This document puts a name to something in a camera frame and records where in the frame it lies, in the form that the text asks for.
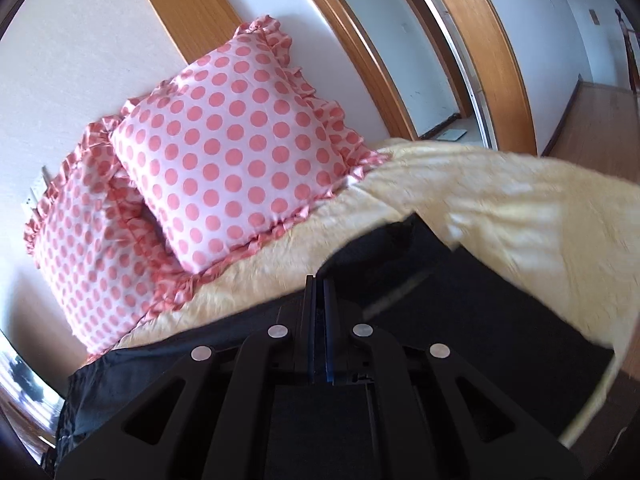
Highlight black pants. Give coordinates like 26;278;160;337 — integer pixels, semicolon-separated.
55;216;614;479

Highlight wooden door frame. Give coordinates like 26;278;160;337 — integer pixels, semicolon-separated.
312;0;537;155

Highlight cream yellow bedspread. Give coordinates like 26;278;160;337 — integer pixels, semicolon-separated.
120;140;639;445

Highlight polka dot pillow near window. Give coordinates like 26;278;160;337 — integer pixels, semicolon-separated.
24;102;198;361

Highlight wall mirror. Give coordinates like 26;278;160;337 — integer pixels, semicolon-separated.
1;334;64;448

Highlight polka dot pillow near door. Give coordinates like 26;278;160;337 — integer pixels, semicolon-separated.
111;16;384;273

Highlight wooden wall panel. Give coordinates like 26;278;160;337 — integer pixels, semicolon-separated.
149;0;241;63

